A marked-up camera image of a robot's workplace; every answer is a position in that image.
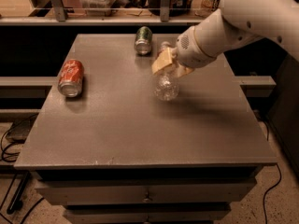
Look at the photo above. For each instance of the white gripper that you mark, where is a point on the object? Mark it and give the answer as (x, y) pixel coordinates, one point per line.
(189, 51)

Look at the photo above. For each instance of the clear plastic water bottle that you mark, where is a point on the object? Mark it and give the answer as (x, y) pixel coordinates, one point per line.
(166, 83)

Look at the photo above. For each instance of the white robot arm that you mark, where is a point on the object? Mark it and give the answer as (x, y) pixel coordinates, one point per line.
(235, 24)

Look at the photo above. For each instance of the green soda can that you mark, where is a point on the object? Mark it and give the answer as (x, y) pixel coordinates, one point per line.
(143, 40)

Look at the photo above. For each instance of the red coke can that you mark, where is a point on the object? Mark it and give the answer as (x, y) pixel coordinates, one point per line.
(71, 78)

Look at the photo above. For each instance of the clear plastic container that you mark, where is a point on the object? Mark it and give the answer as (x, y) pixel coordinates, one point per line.
(97, 7)

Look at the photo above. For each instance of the grey drawer cabinet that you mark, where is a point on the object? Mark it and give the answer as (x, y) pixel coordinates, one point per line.
(119, 155)

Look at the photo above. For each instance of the grey metal shelf rail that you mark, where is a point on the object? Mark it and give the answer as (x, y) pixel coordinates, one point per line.
(71, 13)

